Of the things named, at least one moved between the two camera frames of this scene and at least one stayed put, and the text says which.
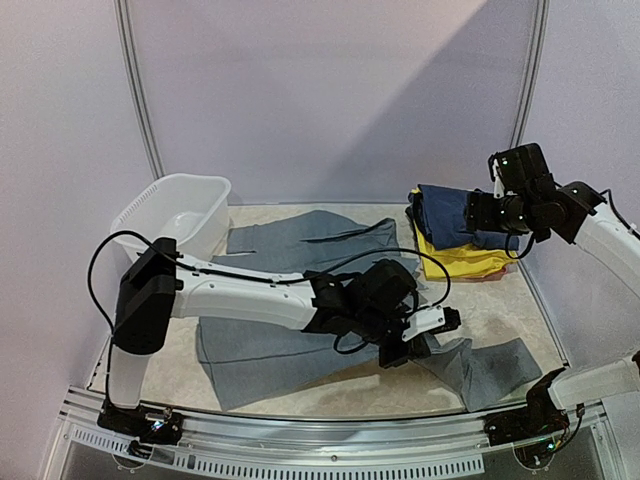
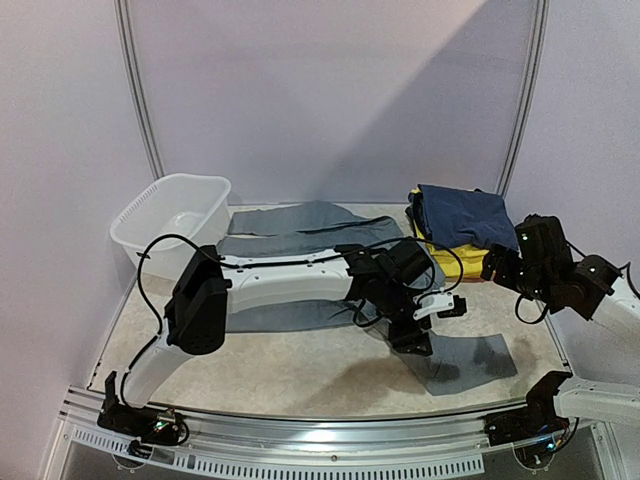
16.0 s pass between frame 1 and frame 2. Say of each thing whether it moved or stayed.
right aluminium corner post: stayed
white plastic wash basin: stayed
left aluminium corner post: stayed
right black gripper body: moved
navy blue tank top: stayed
